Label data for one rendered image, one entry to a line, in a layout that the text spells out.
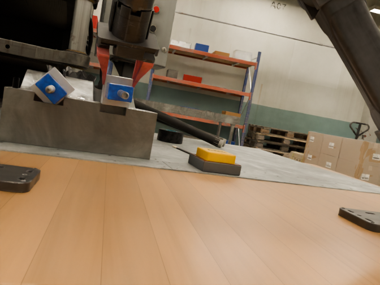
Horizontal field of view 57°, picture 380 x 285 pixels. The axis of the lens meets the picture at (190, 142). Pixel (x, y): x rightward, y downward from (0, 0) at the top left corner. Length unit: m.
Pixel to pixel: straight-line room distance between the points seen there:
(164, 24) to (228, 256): 1.37
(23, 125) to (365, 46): 0.54
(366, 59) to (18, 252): 0.46
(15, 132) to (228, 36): 7.21
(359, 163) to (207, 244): 4.16
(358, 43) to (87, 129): 0.45
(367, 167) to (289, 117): 3.86
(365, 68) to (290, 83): 7.53
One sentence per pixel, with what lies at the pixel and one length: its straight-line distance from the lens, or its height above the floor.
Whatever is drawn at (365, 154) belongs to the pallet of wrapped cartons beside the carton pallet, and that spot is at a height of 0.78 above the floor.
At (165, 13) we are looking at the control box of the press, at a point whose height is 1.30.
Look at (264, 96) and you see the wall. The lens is 7.83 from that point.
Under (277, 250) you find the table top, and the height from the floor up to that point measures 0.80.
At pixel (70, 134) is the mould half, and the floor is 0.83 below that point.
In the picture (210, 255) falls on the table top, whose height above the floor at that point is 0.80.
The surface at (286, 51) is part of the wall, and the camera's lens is 8.08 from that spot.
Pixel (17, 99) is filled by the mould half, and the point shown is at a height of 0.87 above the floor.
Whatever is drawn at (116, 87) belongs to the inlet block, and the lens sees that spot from 0.62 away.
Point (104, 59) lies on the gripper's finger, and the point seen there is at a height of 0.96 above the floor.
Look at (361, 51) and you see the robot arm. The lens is 0.54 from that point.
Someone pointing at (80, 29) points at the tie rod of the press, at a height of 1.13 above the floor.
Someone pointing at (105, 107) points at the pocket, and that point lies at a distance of 0.69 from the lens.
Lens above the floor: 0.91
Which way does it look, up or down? 5 degrees down
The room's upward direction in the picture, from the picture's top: 10 degrees clockwise
